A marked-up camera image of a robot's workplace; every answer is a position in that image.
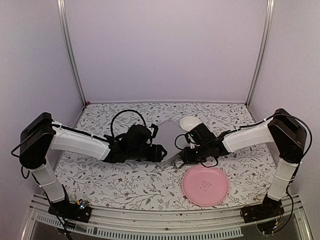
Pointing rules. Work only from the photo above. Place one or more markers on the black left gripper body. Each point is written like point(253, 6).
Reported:
point(154, 157)

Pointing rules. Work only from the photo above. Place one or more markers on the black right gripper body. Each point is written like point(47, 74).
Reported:
point(196, 157)

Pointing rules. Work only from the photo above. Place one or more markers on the aluminium poker set case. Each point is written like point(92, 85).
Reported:
point(166, 135)

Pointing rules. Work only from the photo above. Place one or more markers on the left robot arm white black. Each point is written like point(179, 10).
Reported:
point(45, 134)

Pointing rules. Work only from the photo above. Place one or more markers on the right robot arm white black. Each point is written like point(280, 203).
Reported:
point(292, 137)

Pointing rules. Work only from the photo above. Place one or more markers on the pink plastic plate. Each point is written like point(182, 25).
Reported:
point(205, 187)

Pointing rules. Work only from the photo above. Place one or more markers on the white ceramic bowl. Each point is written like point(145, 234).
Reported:
point(187, 123)

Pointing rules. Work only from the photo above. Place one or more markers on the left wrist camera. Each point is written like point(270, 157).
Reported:
point(154, 130)

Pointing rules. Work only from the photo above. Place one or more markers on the front aluminium rail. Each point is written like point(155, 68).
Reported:
point(210, 224)

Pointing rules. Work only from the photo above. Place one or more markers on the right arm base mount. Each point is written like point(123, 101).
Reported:
point(262, 211)

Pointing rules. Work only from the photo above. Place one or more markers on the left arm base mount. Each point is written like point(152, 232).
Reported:
point(79, 211)

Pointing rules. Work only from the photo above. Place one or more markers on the right aluminium frame post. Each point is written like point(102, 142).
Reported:
point(270, 4)

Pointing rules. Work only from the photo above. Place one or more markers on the aluminium frame post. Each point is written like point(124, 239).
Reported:
point(270, 4)
point(70, 52)

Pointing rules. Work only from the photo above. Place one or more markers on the left aluminium frame post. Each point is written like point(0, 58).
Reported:
point(70, 52)

